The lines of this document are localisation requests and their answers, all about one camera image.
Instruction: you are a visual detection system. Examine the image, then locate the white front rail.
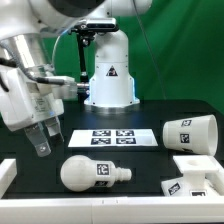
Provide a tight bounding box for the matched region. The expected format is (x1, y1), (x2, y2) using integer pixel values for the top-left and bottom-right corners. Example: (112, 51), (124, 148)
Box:
(0, 196), (224, 224)

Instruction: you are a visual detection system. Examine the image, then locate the white marker sheet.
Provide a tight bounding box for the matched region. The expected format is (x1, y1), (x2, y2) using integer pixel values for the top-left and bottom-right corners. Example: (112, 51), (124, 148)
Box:
(68, 129), (158, 148)

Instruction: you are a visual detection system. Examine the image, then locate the white lamp bulb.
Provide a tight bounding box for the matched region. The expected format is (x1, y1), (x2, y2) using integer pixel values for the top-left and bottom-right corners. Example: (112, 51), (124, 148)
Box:
(60, 155), (132, 192)

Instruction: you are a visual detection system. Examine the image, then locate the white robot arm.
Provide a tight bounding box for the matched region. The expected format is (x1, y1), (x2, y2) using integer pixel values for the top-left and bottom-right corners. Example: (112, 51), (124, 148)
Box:
(0, 0), (153, 157)

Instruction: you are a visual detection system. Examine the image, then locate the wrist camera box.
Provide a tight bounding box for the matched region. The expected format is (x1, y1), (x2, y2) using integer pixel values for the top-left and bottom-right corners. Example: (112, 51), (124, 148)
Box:
(27, 76), (78, 99)

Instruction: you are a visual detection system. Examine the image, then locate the white left rail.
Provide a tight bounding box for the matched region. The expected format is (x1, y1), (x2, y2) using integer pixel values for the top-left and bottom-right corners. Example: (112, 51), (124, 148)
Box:
(0, 159), (17, 199)

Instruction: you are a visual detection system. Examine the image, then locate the white rail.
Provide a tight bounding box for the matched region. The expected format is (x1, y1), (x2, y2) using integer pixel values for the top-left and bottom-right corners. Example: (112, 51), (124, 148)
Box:
(0, 196), (224, 224)
(0, 159), (17, 199)

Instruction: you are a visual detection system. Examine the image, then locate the white lamp base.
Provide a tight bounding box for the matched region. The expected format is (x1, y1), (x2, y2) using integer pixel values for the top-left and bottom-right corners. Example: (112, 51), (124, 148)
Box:
(161, 155), (224, 197)

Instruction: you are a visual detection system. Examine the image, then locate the black camera on stand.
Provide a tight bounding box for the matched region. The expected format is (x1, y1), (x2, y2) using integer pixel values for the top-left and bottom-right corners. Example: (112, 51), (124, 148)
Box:
(68, 18), (118, 103)

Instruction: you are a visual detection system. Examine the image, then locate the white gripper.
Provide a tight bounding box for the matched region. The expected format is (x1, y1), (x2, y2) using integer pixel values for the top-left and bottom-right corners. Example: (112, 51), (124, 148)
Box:
(0, 66), (64, 157)

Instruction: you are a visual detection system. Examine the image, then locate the white lamp hood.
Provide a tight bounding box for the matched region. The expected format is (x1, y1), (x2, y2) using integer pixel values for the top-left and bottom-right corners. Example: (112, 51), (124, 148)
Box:
(163, 115), (218, 156)

